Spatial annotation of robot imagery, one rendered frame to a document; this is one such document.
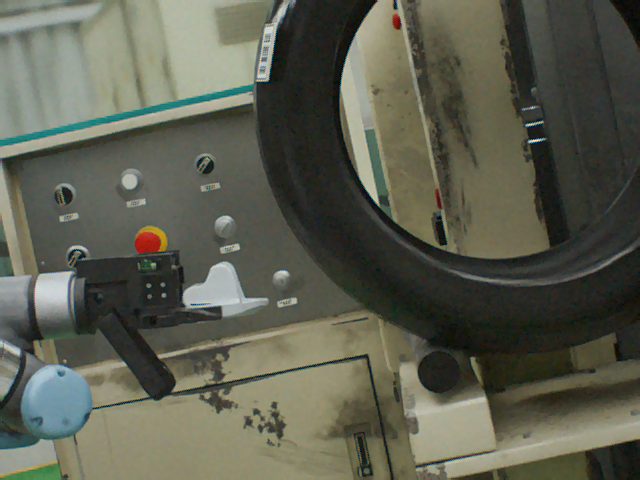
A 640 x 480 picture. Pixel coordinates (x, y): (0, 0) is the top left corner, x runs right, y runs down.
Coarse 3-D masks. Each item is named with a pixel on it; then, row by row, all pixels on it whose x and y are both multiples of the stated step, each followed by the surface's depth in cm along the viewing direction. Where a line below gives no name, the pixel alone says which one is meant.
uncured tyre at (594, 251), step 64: (320, 0) 132; (256, 64) 138; (320, 64) 132; (256, 128) 139; (320, 128) 132; (320, 192) 133; (320, 256) 137; (384, 256) 133; (448, 256) 159; (576, 256) 159; (384, 320) 140; (448, 320) 134; (512, 320) 133; (576, 320) 133
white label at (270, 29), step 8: (272, 24) 133; (264, 32) 135; (272, 32) 132; (264, 40) 135; (272, 40) 132; (264, 48) 134; (272, 48) 132; (264, 56) 134; (264, 64) 134; (264, 72) 133; (264, 80) 133
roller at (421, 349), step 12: (420, 348) 142; (432, 348) 137; (444, 348) 137; (420, 360) 136; (432, 360) 135; (444, 360) 135; (456, 360) 135; (420, 372) 135; (432, 372) 135; (444, 372) 135; (456, 372) 135; (432, 384) 135; (444, 384) 135
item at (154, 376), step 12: (108, 312) 144; (96, 324) 144; (108, 324) 144; (120, 324) 144; (108, 336) 144; (120, 336) 144; (132, 336) 145; (120, 348) 144; (132, 348) 144; (144, 348) 146; (132, 360) 144; (144, 360) 144; (156, 360) 147; (132, 372) 144; (144, 372) 144; (156, 372) 144; (168, 372) 146; (144, 384) 144; (156, 384) 144; (168, 384) 145; (156, 396) 145
